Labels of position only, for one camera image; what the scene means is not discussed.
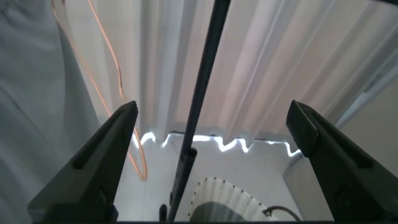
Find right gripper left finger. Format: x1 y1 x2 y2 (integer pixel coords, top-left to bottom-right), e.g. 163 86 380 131
27 100 139 223

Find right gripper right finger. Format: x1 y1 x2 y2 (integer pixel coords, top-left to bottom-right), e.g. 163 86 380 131
285 99 398 222

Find pink clothes hanger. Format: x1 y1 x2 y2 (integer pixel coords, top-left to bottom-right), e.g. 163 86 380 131
51 0 149 182

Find pale grey shorts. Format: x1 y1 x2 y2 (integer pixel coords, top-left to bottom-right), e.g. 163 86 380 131
0 0 105 224

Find white laundry basket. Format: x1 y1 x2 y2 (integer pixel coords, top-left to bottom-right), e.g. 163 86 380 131
187 176 304 222

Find black clothes rack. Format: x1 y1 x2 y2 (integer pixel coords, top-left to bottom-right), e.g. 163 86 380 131
158 0 233 223

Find white curtain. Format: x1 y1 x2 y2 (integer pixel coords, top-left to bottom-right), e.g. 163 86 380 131
60 0 398 149

